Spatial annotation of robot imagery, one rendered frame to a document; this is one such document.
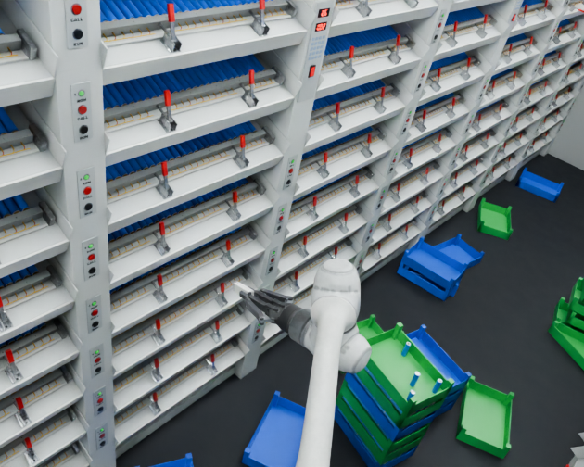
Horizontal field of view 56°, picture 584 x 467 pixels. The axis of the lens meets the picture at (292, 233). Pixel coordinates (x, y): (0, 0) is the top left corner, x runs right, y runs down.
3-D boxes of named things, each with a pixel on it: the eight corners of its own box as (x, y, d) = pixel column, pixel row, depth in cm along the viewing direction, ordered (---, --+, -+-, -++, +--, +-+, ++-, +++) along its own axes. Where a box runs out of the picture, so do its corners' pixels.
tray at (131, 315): (260, 256, 194) (271, 242, 187) (107, 340, 155) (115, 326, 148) (226, 212, 198) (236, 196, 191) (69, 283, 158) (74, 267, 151)
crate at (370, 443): (419, 444, 217) (425, 433, 212) (380, 465, 206) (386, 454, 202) (373, 385, 235) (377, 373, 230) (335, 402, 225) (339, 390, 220)
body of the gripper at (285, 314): (286, 341, 143) (260, 325, 148) (308, 326, 148) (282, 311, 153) (286, 319, 139) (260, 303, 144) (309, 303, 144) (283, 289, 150)
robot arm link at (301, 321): (324, 337, 146) (308, 327, 149) (326, 309, 141) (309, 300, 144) (302, 355, 140) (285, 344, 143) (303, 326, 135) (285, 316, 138)
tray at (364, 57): (414, 68, 205) (438, 38, 195) (309, 101, 166) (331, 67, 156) (379, 30, 209) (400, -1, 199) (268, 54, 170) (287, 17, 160)
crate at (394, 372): (447, 395, 197) (455, 382, 192) (405, 416, 187) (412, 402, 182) (394, 335, 216) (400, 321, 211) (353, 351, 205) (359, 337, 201)
